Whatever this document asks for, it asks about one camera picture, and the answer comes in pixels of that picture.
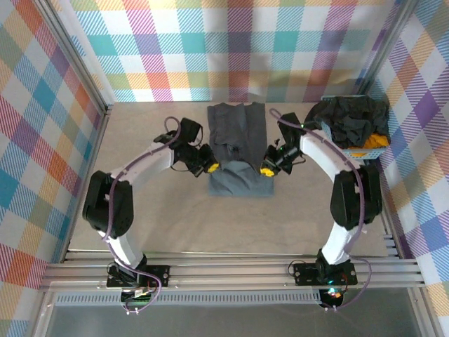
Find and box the grey metal panel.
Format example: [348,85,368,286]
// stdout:
[33,301,434,337]

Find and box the orange t-shirt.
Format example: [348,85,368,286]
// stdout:
[349,132,391,158]

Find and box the grey t-shirt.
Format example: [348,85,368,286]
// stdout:
[206,101,276,199]

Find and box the blue plastic basket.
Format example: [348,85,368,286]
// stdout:
[320,93,391,162]

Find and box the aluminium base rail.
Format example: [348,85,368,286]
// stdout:
[38,250,426,291]

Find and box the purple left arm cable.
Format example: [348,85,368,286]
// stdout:
[101,116,184,314]

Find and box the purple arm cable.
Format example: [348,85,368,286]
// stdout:
[101,116,184,314]
[269,108,374,310]

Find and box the black t-shirt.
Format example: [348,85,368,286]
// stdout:
[304,95,391,149]

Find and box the aluminium frame post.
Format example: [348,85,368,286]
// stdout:
[356,0,419,96]
[34,0,115,110]

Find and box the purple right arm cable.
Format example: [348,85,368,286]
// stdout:
[269,108,374,310]

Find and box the grey slotted cable duct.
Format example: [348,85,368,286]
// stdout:
[52,293,322,306]

